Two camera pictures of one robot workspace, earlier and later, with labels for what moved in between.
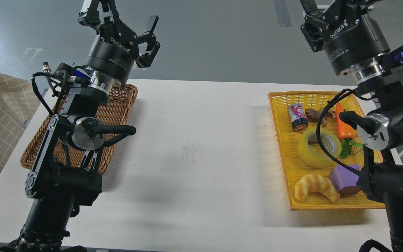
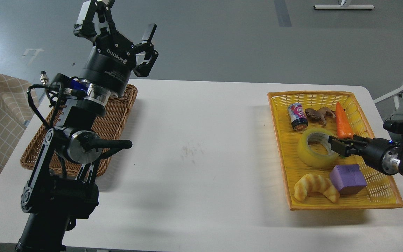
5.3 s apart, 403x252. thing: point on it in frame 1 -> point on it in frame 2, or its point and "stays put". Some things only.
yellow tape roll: [317, 159] stays put
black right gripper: [350, 37] -> [383, 154]
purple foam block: [345, 180] stays put
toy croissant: [313, 183] stays put
